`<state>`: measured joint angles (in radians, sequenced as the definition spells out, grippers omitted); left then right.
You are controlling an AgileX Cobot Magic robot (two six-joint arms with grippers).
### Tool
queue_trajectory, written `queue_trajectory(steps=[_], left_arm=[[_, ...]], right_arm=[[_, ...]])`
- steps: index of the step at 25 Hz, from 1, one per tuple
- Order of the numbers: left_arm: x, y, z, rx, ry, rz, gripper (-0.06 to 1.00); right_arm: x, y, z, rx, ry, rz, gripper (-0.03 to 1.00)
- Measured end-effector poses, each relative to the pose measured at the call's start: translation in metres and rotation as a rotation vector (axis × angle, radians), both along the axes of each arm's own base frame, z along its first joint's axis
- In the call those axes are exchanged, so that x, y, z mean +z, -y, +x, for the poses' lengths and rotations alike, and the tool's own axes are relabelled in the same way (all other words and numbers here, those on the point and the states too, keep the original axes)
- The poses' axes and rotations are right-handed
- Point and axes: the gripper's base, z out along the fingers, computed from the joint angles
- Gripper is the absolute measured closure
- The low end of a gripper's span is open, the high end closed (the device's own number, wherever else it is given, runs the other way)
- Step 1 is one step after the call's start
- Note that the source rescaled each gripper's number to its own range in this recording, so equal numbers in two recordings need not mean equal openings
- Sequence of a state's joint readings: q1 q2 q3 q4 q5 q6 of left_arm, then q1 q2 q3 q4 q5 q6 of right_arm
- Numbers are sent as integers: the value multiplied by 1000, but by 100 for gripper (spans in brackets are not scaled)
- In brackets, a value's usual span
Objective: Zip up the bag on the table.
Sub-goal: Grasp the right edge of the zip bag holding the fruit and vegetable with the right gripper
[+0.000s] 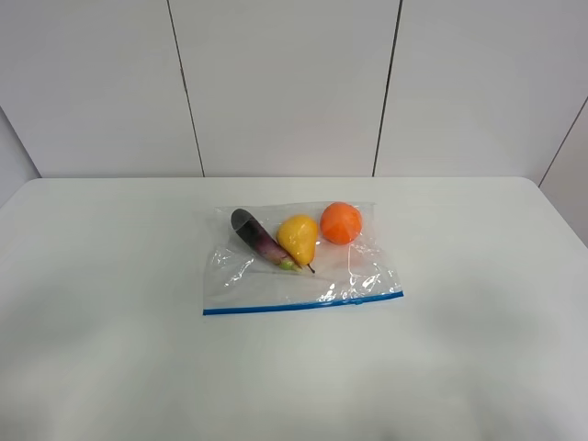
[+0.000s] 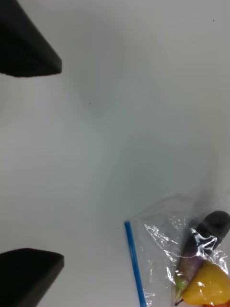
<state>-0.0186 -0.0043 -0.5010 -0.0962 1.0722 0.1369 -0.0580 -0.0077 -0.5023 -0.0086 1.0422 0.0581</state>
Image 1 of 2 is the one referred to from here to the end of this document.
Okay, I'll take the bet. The clear zip bag blue strip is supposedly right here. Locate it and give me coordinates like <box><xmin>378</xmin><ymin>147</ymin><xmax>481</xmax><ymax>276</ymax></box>
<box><xmin>203</xmin><ymin>202</ymin><xmax>402</xmax><ymax>315</ymax></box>

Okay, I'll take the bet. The yellow toy pear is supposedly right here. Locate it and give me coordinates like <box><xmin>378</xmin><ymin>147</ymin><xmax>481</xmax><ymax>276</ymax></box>
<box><xmin>277</xmin><ymin>214</ymin><xmax>319</xmax><ymax>274</ymax></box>

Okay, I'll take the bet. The purple toy eggplant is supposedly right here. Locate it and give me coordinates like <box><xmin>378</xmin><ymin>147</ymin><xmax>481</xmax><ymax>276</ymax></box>
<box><xmin>231</xmin><ymin>209</ymin><xmax>302</xmax><ymax>272</ymax></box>

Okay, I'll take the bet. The orange toy fruit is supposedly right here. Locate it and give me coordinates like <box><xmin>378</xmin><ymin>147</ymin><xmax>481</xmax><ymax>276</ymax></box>
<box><xmin>320</xmin><ymin>202</ymin><xmax>363</xmax><ymax>245</ymax></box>

